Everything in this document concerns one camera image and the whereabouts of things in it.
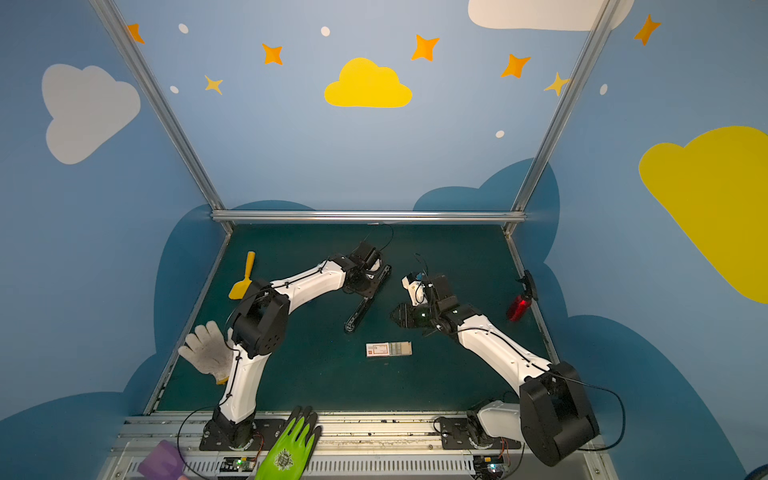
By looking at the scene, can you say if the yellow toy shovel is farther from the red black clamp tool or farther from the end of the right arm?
the red black clamp tool

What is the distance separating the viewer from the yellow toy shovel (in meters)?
1.01

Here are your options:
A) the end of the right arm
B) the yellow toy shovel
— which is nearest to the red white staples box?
the end of the right arm

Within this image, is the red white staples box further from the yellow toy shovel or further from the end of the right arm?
the yellow toy shovel
